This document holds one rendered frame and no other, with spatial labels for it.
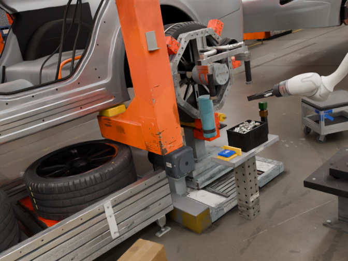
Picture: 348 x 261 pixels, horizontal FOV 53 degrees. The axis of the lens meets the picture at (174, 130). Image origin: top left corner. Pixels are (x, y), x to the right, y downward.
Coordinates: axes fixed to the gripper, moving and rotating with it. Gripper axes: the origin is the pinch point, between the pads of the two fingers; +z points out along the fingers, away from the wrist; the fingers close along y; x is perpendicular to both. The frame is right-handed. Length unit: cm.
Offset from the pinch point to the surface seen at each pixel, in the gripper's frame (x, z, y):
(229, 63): -24.0, 23.3, -19.8
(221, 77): -17.5, 12.3, 6.6
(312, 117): 49, 32, -120
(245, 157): 27.2, -2.9, 29.1
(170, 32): -54, 28, 19
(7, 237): 17, 65, 138
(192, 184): 44, 54, 23
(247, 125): 13.0, -0.7, 14.6
